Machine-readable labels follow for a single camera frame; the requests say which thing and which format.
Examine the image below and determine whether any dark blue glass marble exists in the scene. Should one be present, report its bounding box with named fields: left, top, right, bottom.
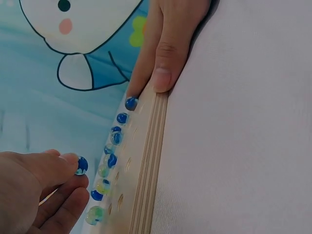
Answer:
left=124, top=96, right=139, bottom=112

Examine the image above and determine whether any row of glass marbles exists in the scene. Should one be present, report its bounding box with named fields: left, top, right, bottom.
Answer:
left=85, top=112, right=131, bottom=225

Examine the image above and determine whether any person's left hand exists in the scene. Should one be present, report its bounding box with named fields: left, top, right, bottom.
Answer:
left=0, top=149, right=90, bottom=234

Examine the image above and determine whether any person's right hand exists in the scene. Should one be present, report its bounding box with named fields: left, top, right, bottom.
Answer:
left=126, top=0, right=213, bottom=99

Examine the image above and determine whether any wooden board with holes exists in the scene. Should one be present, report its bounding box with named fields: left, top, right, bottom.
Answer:
left=84, top=84, right=171, bottom=234

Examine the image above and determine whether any blue swirl glass marble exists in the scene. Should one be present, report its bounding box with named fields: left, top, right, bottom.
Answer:
left=75, top=155, right=89, bottom=176

